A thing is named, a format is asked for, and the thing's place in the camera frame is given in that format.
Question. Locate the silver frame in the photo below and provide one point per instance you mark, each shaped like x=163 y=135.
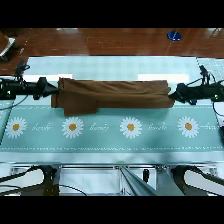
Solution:
x=133 y=180

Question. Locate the blue round object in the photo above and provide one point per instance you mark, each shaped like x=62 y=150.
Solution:
x=174 y=36

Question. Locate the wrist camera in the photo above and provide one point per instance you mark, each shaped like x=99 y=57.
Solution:
x=205 y=74
x=20 y=70

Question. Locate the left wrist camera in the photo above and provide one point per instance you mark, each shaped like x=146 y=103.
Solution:
x=20 y=70

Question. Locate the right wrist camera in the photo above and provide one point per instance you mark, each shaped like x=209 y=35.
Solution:
x=205 y=74

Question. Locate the brown shirt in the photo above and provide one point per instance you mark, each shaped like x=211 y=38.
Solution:
x=113 y=93

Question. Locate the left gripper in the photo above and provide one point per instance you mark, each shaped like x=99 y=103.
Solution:
x=43 y=88

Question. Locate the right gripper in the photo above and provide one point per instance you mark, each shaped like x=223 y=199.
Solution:
x=183 y=92

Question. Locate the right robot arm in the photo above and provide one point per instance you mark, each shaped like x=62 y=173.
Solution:
x=213 y=90

